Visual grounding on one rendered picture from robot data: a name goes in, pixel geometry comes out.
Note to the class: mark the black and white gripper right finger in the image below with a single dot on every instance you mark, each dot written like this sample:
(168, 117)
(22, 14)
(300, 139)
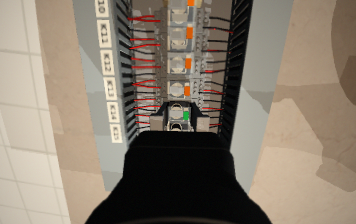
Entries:
(199, 121)

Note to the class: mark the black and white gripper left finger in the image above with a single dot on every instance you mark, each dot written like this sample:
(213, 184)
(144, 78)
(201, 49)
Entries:
(159, 120)

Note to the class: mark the grey relay panel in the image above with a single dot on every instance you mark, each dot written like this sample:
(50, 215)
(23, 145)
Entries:
(252, 51)

